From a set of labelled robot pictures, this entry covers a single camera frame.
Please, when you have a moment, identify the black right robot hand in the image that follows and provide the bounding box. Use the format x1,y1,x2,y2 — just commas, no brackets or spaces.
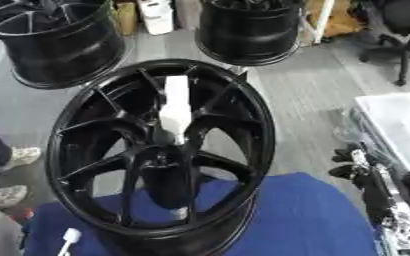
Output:
327,143,394,228

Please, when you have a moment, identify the black wheel rim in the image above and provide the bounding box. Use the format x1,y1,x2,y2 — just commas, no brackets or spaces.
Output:
0,0,128,90
194,0,305,67

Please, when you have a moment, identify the large black spoked wheel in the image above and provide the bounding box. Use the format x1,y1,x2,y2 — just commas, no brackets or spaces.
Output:
44,58,277,256

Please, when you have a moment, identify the white plastic bin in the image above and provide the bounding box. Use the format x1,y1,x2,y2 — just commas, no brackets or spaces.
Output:
352,92,410,172

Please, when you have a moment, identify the white container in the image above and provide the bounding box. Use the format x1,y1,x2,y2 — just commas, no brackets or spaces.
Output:
135,0,176,36

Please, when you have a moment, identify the tan cardboard box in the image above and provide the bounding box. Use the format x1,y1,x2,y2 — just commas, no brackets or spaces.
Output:
112,1,141,37

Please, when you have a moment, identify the white frame post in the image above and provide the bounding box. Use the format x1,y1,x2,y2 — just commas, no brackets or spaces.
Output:
299,0,337,46

